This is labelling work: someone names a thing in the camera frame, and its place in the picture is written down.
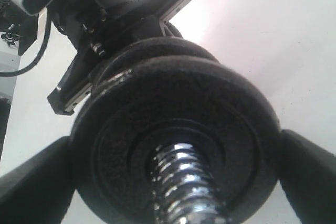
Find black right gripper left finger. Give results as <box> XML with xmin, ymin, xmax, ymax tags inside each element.
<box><xmin>1</xmin><ymin>137</ymin><xmax>75</xmax><ymax>223</ymax></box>

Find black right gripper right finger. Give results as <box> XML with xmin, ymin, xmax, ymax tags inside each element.
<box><xmin>276</xmin><ymin>129</ymin><xmax>335</xmax><ymax>223</ymax></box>

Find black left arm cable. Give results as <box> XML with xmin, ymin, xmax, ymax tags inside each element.
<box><xmin>0</xmin><ymin>8</ymin><xmax>52</xmax><ymax>77</ymax></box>

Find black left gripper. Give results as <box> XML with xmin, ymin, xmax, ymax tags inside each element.
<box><xmin>47</xmin><ymin>0</ymin><xmax>191</xmax><ymax>115</ymax></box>

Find chrome threaded dumbbell bar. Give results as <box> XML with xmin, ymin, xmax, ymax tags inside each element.
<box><xmin>150</xmin><ymin>143</ymin><xmax>231</xmax><ymax>223</ymax></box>

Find black weight plate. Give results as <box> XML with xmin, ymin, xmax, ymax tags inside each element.
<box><xmin>91</xmin><ymin>37</ymin><xmax>219</xmax><ymax>94</ymax></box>
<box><xmin>70</xmin><ymin>56</ymin><xmax>282</xmax><ymax>223</ymax></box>

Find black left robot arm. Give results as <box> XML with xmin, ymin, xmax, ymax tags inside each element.
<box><xmin>47</xmin><ymin>0</ymin><xmax>191</xmax><ymax>115</ymax></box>

